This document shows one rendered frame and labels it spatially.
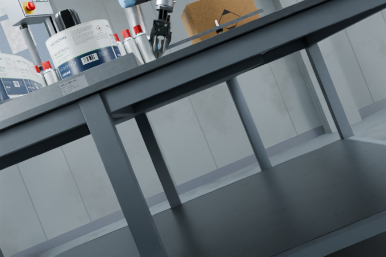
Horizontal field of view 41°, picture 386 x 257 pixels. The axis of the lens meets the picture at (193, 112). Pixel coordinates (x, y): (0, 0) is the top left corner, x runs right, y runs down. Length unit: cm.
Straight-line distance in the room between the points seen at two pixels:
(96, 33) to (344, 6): 70
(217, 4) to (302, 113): 262
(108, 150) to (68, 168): 328
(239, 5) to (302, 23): 102
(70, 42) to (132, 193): 48
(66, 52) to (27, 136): 28
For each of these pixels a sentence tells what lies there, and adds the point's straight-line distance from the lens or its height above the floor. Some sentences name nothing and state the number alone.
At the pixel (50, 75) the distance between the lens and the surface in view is 223.
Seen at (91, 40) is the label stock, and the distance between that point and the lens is 155.
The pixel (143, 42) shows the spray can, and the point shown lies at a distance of 219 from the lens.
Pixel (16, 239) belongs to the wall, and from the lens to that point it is 480.
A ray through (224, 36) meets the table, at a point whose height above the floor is 82.
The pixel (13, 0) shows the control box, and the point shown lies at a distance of 234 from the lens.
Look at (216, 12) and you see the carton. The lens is 240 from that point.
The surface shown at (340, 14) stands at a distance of 146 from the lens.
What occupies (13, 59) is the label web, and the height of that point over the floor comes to 105.
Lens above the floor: 68
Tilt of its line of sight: 1 degrees down
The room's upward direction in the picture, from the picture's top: 22 degrees counter-clockwise
